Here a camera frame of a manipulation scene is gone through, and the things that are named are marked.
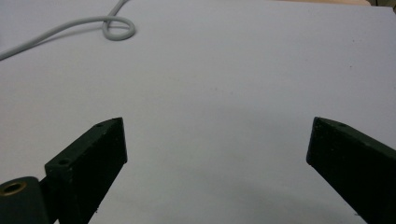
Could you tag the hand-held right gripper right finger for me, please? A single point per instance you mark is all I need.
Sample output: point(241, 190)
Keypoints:
point(355, 168)

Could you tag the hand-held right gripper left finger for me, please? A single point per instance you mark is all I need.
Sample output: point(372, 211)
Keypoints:
point(90, 161)

